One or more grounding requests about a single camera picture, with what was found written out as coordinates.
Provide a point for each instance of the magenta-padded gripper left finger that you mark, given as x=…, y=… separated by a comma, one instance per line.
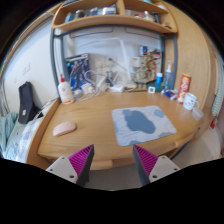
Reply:
x=61, y=166

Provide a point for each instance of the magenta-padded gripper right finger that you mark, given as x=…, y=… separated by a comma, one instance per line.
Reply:
x=163, y=166

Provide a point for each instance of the pink computer mouse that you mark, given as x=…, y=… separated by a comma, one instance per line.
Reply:
x=65, y=128

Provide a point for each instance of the grey cloud-print mouse pad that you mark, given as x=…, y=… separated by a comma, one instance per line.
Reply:
x=143, y=125

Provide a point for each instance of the blue white plaid pillow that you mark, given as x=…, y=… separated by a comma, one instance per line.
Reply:
x=26, y=140

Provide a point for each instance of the clear plastic cup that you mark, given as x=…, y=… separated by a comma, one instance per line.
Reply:
x=197, y=113

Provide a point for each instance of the teal blanket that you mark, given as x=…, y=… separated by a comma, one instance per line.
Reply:
x=6, y=130

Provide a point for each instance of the white mug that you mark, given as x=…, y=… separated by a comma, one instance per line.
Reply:
x=190, y=101

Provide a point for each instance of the black bag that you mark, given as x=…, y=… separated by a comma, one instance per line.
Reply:
x=26, y=103

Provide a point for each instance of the blue snack packet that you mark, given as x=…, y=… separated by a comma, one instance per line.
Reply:
x=170, y=94

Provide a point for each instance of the white red-pump lotion bottle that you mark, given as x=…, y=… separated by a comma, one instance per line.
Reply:
x=65, y=91

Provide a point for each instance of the small white cube clock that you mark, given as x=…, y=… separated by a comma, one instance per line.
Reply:
x=151, y=89

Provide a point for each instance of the red yellow chip can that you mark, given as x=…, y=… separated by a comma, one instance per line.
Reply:
x=183, y=87

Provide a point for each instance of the white charger block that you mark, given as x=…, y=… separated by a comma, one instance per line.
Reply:
x=87, y=88

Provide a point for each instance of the blue spray bottle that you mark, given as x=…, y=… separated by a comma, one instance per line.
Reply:
x=168, y=79

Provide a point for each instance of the blue robot model kit box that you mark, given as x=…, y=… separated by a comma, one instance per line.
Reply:
x=77, y=71

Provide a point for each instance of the tan robot model figure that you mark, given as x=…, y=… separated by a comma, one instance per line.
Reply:
x=146, y=70

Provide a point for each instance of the wooden shelf unit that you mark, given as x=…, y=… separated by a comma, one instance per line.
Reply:
x=113, y=20

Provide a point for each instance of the white wall switch plate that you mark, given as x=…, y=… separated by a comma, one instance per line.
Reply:
x=26, y=69

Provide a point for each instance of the grey metal desk frame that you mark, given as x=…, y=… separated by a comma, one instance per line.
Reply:
x=52, y=60

